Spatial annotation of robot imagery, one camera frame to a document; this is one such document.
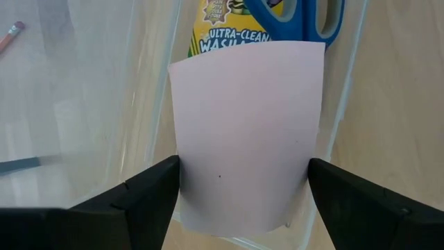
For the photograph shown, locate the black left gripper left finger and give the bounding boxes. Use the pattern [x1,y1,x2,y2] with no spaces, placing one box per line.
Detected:
[0,155,180,250]

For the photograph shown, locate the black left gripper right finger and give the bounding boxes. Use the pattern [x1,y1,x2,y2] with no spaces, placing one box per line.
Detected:
[307,158,444,250]

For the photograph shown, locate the clear plastic box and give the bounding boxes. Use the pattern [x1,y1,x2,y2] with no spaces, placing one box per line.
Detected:
[0,0,370,250]

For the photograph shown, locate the pale pink sticky note pad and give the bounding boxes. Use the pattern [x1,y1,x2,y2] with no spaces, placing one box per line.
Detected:
[168,40,326,238]

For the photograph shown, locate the yellow pencil with eraser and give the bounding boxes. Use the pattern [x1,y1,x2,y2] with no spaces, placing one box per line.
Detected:
[0,21,26,55]

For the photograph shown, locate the blue scissors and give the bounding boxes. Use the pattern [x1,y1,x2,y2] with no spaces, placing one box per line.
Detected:
[242,0,346,48]

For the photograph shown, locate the Crayola crayon box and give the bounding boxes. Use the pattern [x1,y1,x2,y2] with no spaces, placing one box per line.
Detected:
[187,0,289,58]

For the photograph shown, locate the wooden shelf with black frame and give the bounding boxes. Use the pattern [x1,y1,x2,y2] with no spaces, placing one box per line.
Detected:
[0,156,63,176]

